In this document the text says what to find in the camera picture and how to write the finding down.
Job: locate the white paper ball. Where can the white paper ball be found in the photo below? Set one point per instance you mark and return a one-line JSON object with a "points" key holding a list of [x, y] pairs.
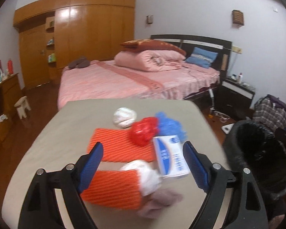
{"points": [[124, 117]]}

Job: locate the black lined trash bin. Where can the black lined trash bin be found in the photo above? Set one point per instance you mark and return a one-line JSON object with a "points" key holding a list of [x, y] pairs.
{"points": [[252, 145]]}

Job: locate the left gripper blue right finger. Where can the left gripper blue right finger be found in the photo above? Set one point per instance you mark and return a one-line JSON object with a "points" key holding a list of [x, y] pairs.
{"points": [[246, 207]]}

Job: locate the white plastic bag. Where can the white plastic bag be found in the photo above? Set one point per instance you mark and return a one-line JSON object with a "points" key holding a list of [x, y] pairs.
{"points": [[149, 179]]}

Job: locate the grey table cloth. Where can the grey table cloth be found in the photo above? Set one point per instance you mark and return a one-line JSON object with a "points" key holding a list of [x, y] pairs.
{"points": [[61, 150]]}

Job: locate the purple garment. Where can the purple garment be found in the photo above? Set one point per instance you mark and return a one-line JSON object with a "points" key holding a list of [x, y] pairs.
{"points": [[278, 103]]}

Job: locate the wooden wardrobe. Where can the wooden wardrobe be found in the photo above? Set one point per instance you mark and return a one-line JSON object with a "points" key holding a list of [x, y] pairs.
{"points": [[53, 33]]}

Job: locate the red plastic bag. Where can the red plastic bag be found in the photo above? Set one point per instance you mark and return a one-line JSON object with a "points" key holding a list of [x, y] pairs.
{"points": [[142, 132]]}

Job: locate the orange foam net sheet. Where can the orange foam net sheet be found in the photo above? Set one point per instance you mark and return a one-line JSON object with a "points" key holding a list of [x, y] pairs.
{"points": [[114, 189]]}

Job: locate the red thermos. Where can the red thermos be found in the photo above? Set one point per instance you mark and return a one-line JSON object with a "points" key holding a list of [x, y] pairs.
{"points": [[10, 66]]}

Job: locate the bed with pink sheet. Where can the bed with pink sheet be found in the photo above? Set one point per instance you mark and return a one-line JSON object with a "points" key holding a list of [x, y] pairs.
{"points": [[106, 80]]}

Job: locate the blue pillow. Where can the blue pillow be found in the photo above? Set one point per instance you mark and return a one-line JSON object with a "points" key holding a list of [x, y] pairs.
{"points": [[201, 57]]}

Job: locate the black white nightstand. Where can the black white nightstand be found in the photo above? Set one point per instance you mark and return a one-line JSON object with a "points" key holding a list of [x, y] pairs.
{"points": [[234, 99]]}

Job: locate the dark slippers on bed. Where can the dark slippers on bed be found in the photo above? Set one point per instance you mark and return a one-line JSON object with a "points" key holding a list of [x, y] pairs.
{"points": [[79, 63]]}

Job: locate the folded pink quilt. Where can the folded pink quilt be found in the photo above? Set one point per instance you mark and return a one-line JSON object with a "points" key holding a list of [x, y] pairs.
{"points": [[150, 60]]}

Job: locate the red brown folded blanket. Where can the red brown folded blanket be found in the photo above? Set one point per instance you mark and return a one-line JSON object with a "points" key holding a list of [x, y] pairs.
{"points": [[141, 45]]}

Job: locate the wooden desk cabinet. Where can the wooden desk cabinet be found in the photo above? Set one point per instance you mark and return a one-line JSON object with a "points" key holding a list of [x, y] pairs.
{"points": [[10, 93]]}

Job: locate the pink sock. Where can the pink sock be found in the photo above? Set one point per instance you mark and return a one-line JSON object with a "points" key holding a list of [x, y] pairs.
{"points": [[158, 201]]}

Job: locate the wall switch panel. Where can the wall switch panel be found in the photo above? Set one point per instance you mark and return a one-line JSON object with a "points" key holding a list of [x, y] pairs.
{"points": [[149, 19]]}

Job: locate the dark bed headboard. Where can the dark bed headboard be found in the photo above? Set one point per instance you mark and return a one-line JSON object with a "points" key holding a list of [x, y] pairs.
{"points": [[189, 42]]}

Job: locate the white bathroom scale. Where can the white bathroom scale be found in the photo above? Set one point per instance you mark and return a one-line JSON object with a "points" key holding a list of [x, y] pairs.
{"points": [[227, 128]]}

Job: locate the white lotion bottle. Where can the white lotion bottle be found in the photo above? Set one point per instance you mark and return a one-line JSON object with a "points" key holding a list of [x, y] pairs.
{"points": [[239, 80]]}

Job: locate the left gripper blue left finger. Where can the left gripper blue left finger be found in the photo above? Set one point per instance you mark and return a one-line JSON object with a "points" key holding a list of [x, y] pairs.
{"points": [[40, 207]]}

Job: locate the wall power outlet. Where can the wall power outlet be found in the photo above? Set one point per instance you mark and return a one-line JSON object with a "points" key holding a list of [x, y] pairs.
{"points": [[236, 49]]}

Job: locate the white blanket controller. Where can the white blanket controller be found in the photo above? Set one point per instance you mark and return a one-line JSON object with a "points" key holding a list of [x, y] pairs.
{"points": [[211, 93]]}

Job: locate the small white wooden stool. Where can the small white wooden stool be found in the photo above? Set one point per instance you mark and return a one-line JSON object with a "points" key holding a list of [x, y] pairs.
{"points": [[21, 106]]}

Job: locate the white blue tissue box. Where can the white blue tissue box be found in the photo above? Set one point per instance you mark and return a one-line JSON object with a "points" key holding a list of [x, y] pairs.
{"points": [[170, 159]]}

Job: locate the blue plastic bag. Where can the blue plastic bag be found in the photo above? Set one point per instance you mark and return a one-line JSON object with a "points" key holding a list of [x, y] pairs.
{"points": [[168, 126]]}

